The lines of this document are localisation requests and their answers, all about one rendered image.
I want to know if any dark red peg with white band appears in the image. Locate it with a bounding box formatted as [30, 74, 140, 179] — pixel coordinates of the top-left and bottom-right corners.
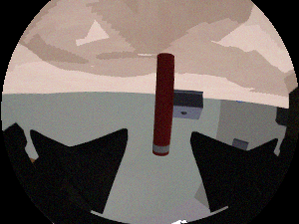
[152, 52, 174, 155]

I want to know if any dark grey panel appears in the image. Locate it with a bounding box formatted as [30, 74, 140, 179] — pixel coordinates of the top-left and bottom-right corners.
[172, 89, 203, 119]

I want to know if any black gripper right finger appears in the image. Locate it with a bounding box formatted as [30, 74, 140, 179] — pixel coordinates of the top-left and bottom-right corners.
[190, 131, 278, 213]

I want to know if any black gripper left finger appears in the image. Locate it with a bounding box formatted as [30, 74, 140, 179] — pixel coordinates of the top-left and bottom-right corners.
[31, 128, 129, 213]

